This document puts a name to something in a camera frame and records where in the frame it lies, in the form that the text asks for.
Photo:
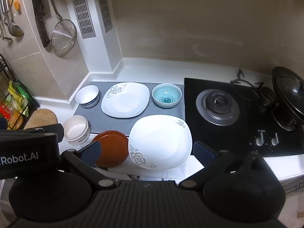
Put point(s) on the metal stove knob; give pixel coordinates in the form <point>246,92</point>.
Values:
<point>275,139</point>
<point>260,139</point>

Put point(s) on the red orange packet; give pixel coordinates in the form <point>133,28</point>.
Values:
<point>8,112</point>

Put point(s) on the brown round plate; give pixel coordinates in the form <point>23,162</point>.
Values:
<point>112,147</point>

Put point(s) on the teal ceramic bowl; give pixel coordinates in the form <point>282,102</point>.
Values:
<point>167,97</point>

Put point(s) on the black gas stove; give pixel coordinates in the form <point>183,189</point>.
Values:
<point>190,123</point>

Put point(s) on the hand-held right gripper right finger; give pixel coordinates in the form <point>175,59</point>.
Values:
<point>204,153</point>

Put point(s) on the black wok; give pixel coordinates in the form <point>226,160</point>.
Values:
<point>282,118</point>

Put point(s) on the white bowl with orange contents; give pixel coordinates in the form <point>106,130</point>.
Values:
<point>159,140</point>

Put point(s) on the glass wok lid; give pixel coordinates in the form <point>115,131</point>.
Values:
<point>288,85</point>

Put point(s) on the grey vent grille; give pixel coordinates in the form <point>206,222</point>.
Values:
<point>82,11</point>

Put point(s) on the metal mesh strainer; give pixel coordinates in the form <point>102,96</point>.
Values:
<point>63,38</point>

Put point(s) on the black pan support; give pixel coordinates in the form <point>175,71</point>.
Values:
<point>237,82</point>

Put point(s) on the metal hanging utensil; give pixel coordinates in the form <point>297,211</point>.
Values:
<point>7,38</point>

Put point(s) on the metal serving spoon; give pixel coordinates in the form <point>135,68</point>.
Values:
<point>15,30</point>

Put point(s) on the round metal stove burner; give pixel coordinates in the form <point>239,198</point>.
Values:
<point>217,106</point>

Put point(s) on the wooden cutting board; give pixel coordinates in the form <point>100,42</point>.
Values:
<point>41,120</point>

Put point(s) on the grey drying mat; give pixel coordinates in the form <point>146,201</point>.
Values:
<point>118,123</point>

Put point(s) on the green yellow packet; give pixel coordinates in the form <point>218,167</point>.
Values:
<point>17,92</point>

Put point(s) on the plain white bowl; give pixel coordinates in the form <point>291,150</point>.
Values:
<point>74,127</point>

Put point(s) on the white square floral plate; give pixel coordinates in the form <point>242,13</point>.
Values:
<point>125,102</point>

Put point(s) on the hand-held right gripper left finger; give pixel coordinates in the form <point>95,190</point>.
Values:
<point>91,152</point>

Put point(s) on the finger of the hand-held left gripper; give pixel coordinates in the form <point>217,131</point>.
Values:
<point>55,131</point>

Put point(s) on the dark kitchen cleaver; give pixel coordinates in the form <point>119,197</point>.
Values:
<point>39,11</point>

